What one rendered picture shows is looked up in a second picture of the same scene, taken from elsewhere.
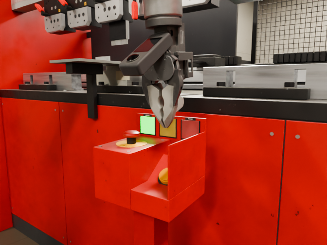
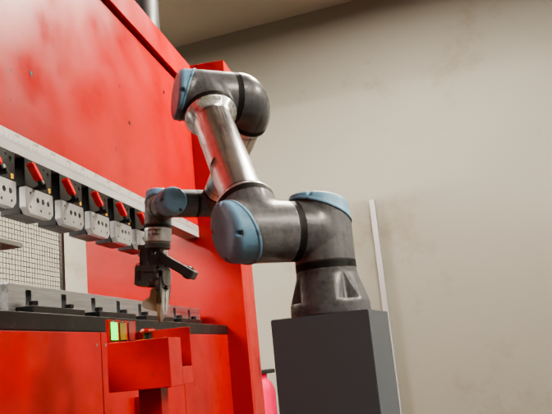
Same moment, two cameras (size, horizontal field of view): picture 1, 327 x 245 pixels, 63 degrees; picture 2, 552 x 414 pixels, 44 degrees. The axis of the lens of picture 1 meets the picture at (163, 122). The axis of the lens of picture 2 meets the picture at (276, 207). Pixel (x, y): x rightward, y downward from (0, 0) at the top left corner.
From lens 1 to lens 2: 2.12 m
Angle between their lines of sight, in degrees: 117
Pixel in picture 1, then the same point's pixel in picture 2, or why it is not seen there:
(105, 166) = (173, 352)
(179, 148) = (177, 333)
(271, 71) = (51, 294)
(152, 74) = (165, 280)
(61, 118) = not seen: outside the picture
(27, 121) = not seen: outside the picture
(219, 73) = (20, 292)
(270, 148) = (97, 358)
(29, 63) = not seen: outside the picture
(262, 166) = (94, 377)
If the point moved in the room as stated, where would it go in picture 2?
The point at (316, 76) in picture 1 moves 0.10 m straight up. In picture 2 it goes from (70, 301) to (69, 269)
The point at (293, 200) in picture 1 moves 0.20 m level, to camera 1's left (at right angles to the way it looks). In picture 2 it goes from (108, 400) to (122, 401)
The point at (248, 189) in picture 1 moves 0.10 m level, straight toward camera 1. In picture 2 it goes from (90, 403) to (126, 400)
